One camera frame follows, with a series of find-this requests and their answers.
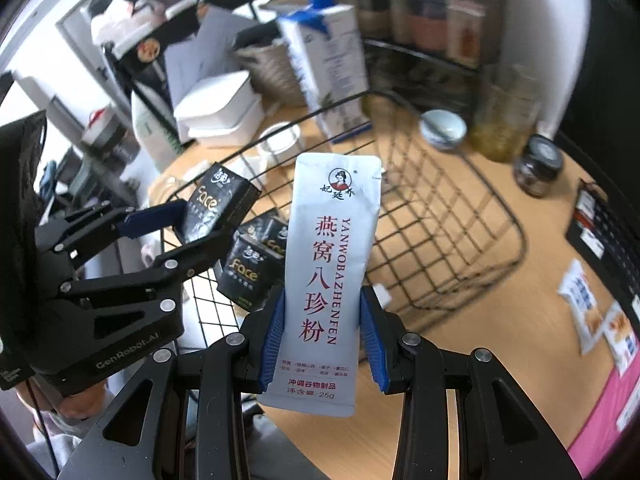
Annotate woven basket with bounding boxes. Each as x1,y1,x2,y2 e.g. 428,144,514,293
235,40,306,106

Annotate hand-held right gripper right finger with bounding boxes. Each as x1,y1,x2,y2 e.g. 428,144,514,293
360,284,583,480

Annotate black tissue pack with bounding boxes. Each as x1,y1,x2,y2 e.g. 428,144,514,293
240,212,292,258
180,162,262,245
216,237,285,311

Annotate dark lidded jar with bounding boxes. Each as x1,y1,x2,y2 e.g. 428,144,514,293
514,134,565,197

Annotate white cracker packet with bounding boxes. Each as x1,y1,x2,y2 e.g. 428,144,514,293
557,259,603,356
602,300,640,376

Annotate black wire basket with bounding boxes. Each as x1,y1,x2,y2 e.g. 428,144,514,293
160,87,528,356

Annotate white green carton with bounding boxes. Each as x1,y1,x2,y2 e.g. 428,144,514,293
131,80,183,171

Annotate white blue milk carton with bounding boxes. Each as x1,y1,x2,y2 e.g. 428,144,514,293
277,4,373,143

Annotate glass jar yellow contents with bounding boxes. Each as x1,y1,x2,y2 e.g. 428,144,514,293
470,67,543,162

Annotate small ceramic cup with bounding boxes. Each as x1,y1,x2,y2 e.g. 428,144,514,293
420,109,467,152

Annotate wooden desktop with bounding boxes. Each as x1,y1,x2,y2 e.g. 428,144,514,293
147,95,640,480

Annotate long white sachet red print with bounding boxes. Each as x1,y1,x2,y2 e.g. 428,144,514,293
257,152,383,418

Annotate pink desk mat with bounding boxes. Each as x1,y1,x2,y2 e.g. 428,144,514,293
567,355,640,466

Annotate small white cup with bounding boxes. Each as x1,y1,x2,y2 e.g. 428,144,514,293
259,122,302,166

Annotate black white keyboard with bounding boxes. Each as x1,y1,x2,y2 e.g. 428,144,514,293
565,177,640,281

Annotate white plastic bag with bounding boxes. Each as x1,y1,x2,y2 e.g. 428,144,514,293
92,0,161,43

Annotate black computer monitor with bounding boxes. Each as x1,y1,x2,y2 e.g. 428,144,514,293
542,0,640,196

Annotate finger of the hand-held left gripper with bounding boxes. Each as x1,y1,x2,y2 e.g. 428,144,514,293
36,198,189,267
59,226,239,307

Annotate white lidded container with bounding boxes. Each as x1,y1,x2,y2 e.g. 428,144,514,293
174,71,256,123
187,97,263,150

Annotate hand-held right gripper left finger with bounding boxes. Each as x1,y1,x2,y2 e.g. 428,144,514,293
57,284,289,480

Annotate person's left hand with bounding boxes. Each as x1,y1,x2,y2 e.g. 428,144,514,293
50,382,118,423

